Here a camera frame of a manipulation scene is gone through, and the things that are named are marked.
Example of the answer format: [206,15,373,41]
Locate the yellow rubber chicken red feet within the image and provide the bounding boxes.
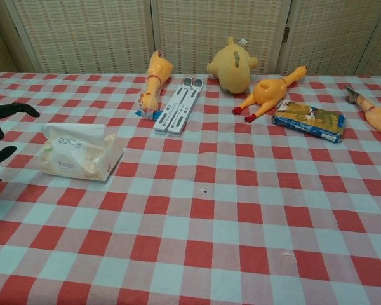
[232,65,309,123]

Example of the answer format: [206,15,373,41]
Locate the rubber chicken with card tag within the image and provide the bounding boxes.
[345,85,381,142]

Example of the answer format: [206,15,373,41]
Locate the red white checkered tablecloth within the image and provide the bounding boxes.
[0,72,381,305]

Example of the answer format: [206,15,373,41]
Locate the blue and yellow food box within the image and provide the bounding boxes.
[271,100,347,144]

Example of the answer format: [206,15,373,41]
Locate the packaged yellow rubber chicken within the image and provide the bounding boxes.
[135,50,175,121]

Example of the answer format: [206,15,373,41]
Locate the beige woven folding screen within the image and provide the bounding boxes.
[0,0,381,76]

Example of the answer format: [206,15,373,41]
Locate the yellow plush toy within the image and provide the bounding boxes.
[206,36,260,95]

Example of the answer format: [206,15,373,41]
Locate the white folding laptop stand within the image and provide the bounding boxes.
[153,77,206,137]

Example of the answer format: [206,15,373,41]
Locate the white tissue pack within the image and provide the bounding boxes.
[37,122,124,184]

